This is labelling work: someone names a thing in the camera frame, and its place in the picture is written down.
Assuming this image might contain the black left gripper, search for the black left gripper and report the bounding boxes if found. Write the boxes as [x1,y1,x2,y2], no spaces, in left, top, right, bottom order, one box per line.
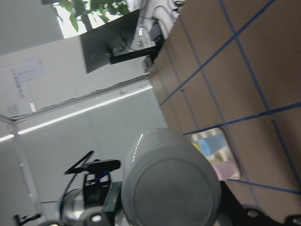
[83,173,111,207]

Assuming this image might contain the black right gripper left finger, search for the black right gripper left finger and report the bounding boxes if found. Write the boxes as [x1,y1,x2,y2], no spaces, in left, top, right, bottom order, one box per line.
[102,181,122,213]

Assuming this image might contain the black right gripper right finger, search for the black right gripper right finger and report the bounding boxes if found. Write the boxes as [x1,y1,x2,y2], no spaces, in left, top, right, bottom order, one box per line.
[218,181,244,224]

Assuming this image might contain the grey white plastic cup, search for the grey white plastic cup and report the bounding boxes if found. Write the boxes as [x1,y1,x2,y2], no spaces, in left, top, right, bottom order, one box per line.
[121,128,222,226]

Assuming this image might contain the pink plastic cup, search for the pink plastic cup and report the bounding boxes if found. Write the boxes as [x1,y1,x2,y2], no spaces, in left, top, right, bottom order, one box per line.
[213,161,239,181]

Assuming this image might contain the blue plastic cup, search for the blue plastic cup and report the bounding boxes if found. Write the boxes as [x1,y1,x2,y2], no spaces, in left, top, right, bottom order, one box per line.
[198,135,225,156]

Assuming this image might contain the yellow plastic cup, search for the yellow plastic cup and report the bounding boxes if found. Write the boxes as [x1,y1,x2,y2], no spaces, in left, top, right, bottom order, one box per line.
[193,143,202,152]

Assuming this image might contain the black computer monitor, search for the black computer monitor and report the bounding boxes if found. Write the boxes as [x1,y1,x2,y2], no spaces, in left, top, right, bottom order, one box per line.
[80,9,164,73]

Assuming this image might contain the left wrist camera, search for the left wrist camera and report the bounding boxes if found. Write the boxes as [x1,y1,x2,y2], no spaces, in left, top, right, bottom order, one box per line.
[64,159,121,175]

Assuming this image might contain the small black mounted camera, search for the small black mounted camera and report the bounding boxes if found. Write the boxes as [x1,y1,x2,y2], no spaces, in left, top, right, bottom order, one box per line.
[13,213,42,226]

